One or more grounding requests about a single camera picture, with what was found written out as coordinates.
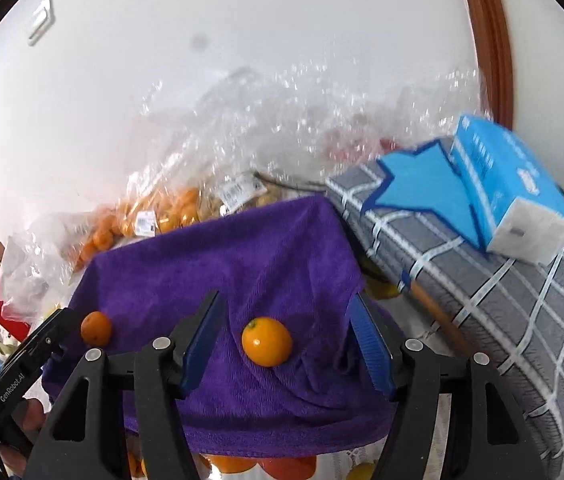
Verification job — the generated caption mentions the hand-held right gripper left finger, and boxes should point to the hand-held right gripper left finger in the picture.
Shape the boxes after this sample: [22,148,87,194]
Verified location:
[22,290,225,480]

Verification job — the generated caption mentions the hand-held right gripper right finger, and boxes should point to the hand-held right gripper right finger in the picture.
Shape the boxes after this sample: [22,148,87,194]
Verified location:
[349,292,545,480]

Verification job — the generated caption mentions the large orange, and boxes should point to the large orange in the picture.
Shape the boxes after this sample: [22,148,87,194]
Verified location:
[241,316,294,368]

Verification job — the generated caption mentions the purple towel-lined tray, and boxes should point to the purple towel-lined tray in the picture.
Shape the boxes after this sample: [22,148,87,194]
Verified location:
[42,195,408,458]

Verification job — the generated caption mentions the person's left hand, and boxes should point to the person's left hand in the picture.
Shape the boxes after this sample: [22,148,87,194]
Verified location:
[0,397,50,478]

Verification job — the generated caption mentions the fruit print tablecloth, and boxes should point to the fruit print tablecloth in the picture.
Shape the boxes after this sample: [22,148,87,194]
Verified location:
[122,280,463,480]

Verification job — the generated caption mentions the wooden stick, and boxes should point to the wooden stick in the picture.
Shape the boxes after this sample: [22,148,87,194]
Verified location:
[411,282,470,353]

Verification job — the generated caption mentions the crumpled clear plastic bag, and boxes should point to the crumpled clear plastic bag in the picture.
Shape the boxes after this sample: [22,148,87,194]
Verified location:
[0,210,93,321]

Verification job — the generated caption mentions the grey checked cloth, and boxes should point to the grey checked cloth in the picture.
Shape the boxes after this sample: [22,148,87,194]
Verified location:
[324,160,564,476]

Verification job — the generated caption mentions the clear plastic bag of oranges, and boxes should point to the clear plastic bag of oranges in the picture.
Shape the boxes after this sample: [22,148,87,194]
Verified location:
[69,185,203,271]

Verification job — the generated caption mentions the blue star-shaped cloth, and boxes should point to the blue star-shaped cloth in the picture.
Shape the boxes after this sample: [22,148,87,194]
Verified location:
[360,139,488,253]

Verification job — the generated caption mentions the clear bag of brown fruit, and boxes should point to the clear bag of brown fruit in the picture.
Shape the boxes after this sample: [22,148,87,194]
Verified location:
[197,170,288,221]

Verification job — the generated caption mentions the clear bag of red fruit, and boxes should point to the clear bag of red fruit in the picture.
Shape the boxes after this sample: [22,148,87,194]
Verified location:
[322,110,413,163]

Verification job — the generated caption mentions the blue tissue pack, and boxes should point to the blue tissue pack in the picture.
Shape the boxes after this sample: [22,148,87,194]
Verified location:
[447,114,564,267]

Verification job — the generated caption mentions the large clear plastic bag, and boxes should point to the large clear plastic bag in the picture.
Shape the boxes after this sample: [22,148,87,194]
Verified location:
[127,55,483,196]

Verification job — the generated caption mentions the brown wooden door frame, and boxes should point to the brown wooden door frame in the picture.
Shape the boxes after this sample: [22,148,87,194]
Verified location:
[452,0,515,133]

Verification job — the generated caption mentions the white light switch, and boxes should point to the white light switch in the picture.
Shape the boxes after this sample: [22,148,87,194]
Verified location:
[26,0,56,47]

